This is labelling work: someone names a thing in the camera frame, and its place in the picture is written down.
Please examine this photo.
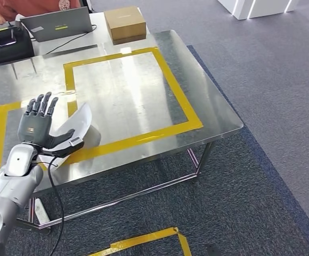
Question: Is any white table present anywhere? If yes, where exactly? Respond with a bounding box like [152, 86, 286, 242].
[0, 10, 151, 66]

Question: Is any white display plinth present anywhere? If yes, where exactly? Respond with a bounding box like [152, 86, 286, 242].
[217, 0, 300, 20]

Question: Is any black handheld controller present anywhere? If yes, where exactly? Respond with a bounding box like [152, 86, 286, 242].
[0, 22, 25, 49]

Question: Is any white plastic car part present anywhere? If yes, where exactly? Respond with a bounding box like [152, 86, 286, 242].
[41, 102, 102, 172]

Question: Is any black carrying case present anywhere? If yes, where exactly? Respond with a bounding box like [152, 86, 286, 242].
[0, 21, 35, 66]

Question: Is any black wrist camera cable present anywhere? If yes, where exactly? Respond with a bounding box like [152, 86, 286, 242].
[32, 157, 64, 256]

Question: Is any white power strip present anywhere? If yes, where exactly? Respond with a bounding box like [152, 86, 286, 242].
[34, 197, 51, 225]

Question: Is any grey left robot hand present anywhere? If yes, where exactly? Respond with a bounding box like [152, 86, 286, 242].
[17, 92, 76, 151]

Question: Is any person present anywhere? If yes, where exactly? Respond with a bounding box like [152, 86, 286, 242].
[0, 0, 81, 27]

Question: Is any brown cardboard box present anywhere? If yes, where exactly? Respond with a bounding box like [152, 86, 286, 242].
[104, 6, 147, 45]

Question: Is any yellow floor tape rectangle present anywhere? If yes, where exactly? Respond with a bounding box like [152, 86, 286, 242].
[87, 227, 192, 256]

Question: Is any stainless steel workbench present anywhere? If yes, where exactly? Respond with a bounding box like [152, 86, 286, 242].
[0, 30, 244, 232]

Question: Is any grey laptop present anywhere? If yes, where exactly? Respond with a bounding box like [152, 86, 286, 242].
[20, 6, 93, 43]

